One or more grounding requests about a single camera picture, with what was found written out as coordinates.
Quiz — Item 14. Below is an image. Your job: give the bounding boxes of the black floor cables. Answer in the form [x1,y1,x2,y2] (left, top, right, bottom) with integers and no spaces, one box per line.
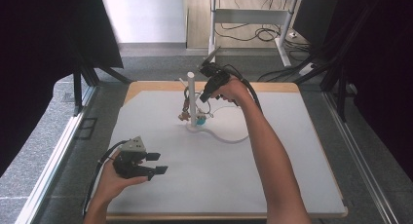
[215,0,315,83]

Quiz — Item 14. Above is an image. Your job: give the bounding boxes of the metal key ring with tags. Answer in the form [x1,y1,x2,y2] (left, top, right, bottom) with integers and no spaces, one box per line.
[194,91,216,128]

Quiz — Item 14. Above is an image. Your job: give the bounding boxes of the brown keychain with black loop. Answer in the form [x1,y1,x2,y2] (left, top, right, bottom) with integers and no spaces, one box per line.
[177,87,193,123]

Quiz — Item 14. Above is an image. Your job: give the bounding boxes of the dark cabinet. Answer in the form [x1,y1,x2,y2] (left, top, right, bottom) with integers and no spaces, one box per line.
[292,0,339,47]

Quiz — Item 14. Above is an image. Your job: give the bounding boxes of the white key stand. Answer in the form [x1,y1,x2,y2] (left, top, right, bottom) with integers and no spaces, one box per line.
[178,71,251,145]

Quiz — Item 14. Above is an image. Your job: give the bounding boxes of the white power strip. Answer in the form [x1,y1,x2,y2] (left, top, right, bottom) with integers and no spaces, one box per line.
[298,62,317,77]

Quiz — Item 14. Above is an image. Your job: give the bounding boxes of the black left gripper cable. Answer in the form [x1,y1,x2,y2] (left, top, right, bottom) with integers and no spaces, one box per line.
[82,139,131,218]

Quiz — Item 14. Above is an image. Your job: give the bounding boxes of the aluminium rail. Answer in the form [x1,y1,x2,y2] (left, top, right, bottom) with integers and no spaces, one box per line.
[322,90,401,224]
[14,84,99,224]

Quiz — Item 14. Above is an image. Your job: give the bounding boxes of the black metal frame strut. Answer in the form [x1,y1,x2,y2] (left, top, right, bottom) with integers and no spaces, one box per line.
[293,45,358,123]
[72,61,134,117]

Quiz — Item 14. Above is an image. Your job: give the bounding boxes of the white table mat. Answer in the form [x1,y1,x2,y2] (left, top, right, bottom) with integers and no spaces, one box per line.
[85,90,347,216]

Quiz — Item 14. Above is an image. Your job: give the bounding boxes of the person's right hand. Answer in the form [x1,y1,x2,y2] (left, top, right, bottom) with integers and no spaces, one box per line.
[209,77,253,107]

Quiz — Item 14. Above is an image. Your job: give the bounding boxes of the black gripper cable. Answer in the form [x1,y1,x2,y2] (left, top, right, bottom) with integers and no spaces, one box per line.
[221,63,264,115]
[82,139,131,218]

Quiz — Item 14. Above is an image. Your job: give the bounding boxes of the white desk frame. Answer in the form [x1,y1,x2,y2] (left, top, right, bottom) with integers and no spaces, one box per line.
[207,0,299,68]

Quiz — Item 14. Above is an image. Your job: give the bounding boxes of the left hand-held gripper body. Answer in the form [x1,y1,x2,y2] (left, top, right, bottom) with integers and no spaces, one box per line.
[112,135,150,180]

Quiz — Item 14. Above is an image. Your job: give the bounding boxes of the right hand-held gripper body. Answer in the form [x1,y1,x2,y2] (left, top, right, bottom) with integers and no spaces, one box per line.
[198,46,232,91]

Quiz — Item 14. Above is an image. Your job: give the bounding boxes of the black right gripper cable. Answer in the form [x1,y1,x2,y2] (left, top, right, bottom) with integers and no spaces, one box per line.
[221,63,264,115]

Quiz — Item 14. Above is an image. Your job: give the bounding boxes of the person's left hand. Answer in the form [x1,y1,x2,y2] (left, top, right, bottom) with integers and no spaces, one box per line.
[92,150,150,204]

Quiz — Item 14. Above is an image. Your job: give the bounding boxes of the dark curtain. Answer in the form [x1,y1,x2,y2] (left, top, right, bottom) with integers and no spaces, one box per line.
[0,0,125,179]
[324,0,413,180]

